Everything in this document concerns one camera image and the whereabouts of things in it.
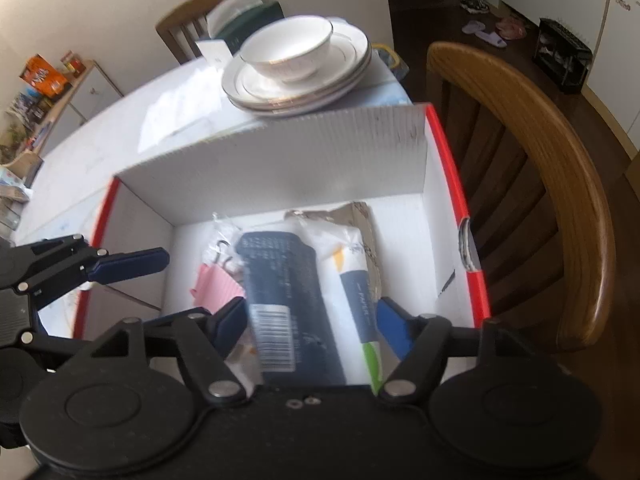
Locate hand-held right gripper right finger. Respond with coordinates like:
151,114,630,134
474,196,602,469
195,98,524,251
375,297,551,403

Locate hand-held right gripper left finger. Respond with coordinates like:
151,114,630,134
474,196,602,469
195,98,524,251
92,299,252,407

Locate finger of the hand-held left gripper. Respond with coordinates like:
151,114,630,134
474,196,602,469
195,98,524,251
15,234,170,307

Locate pink binder clip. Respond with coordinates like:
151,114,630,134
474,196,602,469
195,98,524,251
187,240,249,312

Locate white navy tissue pack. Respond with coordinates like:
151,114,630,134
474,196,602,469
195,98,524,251
235,220,389,397

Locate brown snack packet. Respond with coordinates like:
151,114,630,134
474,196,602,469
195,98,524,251
285,201,384,302

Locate red cardboard box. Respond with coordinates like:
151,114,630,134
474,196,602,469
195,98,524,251
72,102,494,392

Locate white paper sheets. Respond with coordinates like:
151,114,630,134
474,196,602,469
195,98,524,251
142,79,242,137

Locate low white side cabinet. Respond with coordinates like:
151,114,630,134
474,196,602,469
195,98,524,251
37,59,124,158

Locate orange snack box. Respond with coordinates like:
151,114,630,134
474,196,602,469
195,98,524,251
19,54,69,99

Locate wooden chair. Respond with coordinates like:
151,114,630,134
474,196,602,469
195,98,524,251
426,41,617,352
155,0,262,65

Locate blue yellow bag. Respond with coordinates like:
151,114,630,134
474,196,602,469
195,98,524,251
372,43,407,81

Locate white bowl gold rim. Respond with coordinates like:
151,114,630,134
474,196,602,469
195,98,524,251
238,15,334,85

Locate green white tissue box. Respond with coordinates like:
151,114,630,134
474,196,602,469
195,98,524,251
196,0,286,68

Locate purple slippers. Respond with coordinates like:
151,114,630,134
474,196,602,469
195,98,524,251
462,19,509,49

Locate pink slippers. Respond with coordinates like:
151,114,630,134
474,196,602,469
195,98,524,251
494,15,529,41

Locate black shoe rack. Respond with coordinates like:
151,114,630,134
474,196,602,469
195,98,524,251
532,17,594,94

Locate tall white cabinets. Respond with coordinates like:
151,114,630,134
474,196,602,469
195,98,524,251
581,0,640,157

